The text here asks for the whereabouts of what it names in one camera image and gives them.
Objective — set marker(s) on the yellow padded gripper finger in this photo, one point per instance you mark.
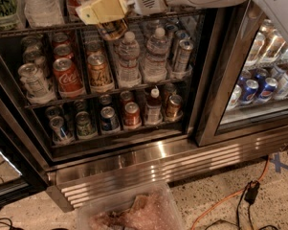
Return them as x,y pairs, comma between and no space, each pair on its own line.
94,12

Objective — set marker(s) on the orange can top shelf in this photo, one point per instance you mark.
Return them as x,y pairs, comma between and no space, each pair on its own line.
110,30

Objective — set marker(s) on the orange can shelf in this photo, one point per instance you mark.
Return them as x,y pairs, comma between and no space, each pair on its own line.
110,30
100,77

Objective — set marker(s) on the red Coca-Cola can top shelf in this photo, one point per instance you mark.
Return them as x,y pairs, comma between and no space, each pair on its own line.
71,8

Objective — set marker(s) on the red coca-cola can shelf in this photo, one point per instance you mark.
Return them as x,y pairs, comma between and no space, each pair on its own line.
71,8
68,79

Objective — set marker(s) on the orange can middle shelf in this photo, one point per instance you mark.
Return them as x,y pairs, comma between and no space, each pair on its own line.
100,77

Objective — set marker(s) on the slim silver can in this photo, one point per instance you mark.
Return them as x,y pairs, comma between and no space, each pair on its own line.
182,55

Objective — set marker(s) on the red Coca-Cola can middle shelf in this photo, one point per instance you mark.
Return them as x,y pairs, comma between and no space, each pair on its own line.
68,79

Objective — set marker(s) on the silver white can middle shelf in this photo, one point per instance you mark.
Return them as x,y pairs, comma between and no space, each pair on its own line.
38,88

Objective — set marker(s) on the red can bottom shelf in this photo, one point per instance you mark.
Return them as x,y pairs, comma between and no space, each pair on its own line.
131,115

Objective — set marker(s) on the dark blue can bottom shelf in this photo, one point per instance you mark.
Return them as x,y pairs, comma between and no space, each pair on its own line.
109,120

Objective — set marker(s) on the brown can bottom shelf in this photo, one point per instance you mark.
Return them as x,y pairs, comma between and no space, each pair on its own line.
174,108

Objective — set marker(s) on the green can bottom shelf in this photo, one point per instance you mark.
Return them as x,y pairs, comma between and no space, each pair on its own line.
85,128

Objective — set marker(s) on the blue white can bottom shelf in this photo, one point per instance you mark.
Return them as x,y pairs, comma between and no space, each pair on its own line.
62,134

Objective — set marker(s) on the blue Pepsi can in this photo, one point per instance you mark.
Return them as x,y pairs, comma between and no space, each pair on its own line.
249,89

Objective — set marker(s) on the stainless fridge base grille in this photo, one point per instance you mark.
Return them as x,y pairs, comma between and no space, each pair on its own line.
76,183

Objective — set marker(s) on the clear water bottle left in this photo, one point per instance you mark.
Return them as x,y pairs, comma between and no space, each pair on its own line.
128,54

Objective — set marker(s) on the clear water bottle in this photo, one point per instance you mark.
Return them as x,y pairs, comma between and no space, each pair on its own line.
128,54
156,56

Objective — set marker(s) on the clear water bottle right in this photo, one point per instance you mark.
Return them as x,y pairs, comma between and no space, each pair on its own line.
156,56

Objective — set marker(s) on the small white-capped bottle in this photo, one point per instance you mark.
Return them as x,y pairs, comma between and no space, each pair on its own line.
153,105

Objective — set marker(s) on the clear plastic bin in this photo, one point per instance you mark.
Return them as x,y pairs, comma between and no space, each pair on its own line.
145,207

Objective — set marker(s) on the black power adapter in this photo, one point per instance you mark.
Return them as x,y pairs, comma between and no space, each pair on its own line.
252,192

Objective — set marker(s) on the steel fridge door frame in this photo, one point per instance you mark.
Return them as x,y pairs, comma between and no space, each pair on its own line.
224,116

